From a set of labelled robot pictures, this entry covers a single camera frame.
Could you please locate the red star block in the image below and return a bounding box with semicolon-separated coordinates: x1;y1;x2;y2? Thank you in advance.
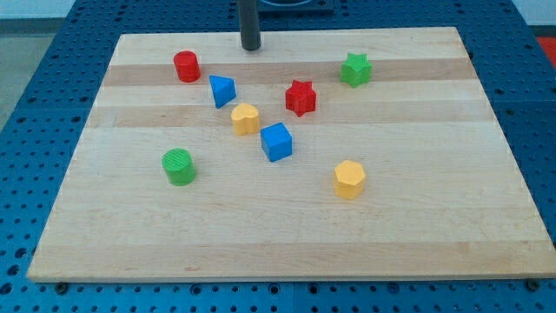
285;80;317;117

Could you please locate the blue triangle block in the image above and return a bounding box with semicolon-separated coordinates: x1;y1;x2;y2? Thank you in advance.
209;76;236;109

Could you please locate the green star block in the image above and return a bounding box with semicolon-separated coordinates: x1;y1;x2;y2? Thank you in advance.
340;53;373;88

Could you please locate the blue cube block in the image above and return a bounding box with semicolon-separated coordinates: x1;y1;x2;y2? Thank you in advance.
260;123;293;162

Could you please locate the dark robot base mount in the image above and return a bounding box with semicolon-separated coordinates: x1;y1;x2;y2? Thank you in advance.
258;0;334;13

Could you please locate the yellow heart block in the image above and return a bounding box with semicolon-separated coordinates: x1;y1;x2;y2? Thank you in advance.
230;103;261;136

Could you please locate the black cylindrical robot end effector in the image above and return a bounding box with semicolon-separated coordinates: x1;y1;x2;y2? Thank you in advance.
237;0;261;51

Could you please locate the wooden board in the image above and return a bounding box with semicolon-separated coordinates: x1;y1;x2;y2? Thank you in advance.
27;27;555;283

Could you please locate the red cylinder block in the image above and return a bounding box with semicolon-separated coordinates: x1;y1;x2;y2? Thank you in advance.
173;50;201;83

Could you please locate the green cylinder block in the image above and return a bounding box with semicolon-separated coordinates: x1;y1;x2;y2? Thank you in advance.
162;148;196;186

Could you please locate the yellow hexagon block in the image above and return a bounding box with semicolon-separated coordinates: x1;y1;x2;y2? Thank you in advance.
333;160;366;200

